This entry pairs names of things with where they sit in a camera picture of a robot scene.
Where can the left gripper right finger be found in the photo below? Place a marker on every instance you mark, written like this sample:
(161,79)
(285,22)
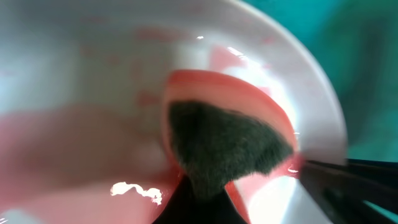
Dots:
(220,210)

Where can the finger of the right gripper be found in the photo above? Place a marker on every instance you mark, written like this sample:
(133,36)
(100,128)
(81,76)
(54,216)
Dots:
(342,191)

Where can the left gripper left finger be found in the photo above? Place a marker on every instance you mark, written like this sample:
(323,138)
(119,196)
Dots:
(181,208)

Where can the orange sponge with black scourer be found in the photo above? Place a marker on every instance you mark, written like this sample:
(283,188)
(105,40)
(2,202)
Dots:
(224,134)

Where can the light blue plate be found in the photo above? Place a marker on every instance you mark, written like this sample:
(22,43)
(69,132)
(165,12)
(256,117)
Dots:
(82,87)

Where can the teal tray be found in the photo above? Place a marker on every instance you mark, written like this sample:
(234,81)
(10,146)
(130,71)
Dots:
(356,44)

